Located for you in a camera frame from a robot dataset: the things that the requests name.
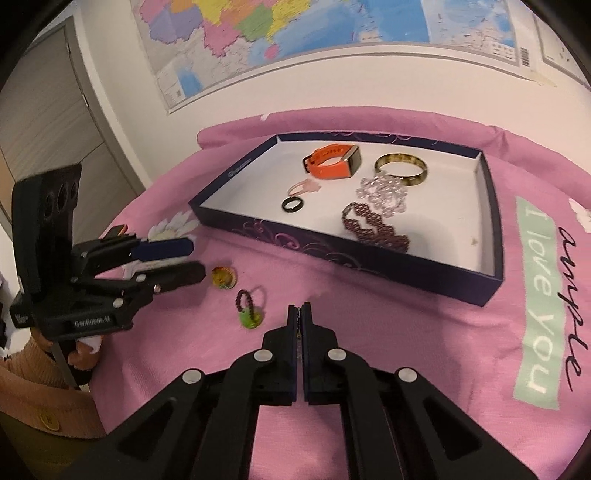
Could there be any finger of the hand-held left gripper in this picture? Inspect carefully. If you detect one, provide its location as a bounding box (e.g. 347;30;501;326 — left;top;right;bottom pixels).
93;261;208;297
71;225;195;278

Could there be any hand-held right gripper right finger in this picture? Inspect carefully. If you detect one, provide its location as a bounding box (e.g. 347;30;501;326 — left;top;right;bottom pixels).
302;303;539;480

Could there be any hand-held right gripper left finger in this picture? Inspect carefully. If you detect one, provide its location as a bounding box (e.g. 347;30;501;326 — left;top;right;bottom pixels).
60;305;302;480

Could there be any gold ring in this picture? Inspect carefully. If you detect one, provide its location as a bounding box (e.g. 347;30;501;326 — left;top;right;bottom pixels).
211;265;238;290

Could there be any purple beaded bracelet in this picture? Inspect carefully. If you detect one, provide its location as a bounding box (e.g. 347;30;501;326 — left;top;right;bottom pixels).
341;202;411;252

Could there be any pale pink ring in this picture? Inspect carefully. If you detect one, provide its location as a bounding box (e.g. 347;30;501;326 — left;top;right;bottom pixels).
287;179;322;197

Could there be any orange strap smartwatch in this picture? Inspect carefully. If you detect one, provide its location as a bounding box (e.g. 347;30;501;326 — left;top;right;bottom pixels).
302;143;362;180

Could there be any clear bead bracelet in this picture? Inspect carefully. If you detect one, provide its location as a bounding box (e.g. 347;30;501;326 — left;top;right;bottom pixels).
355;174;409;215

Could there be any dark purple shallow box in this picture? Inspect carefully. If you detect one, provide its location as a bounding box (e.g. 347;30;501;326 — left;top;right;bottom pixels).
188;131;506;308

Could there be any tortoiseshell bangle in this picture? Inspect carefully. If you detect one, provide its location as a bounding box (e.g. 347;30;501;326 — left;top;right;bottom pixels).
374;153;430;189

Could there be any person's left forearm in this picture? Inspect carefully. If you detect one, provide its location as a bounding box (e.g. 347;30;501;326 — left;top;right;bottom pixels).
0;332;107;439

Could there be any person's left hand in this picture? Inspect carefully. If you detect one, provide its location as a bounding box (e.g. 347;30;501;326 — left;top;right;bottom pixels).
64;336;103;387

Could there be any pink floral bedsheet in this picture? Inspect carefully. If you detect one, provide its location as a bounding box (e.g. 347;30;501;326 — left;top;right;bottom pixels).
90;105;591;480

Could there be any grey door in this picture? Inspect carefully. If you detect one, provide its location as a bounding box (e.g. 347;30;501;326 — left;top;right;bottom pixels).
0;23;148;232

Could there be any person's olive garment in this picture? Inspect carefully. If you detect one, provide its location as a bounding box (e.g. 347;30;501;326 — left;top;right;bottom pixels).
0;411;107;480

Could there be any dark bead ring green stone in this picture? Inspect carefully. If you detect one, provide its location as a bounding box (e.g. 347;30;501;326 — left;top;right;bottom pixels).
235;287;267;329

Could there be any colourful wall map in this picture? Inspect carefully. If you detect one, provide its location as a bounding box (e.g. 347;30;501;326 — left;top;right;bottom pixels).
130;0;532;115

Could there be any white wall socket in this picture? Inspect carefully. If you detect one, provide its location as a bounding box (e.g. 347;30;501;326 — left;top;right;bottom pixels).
536;16;583;75

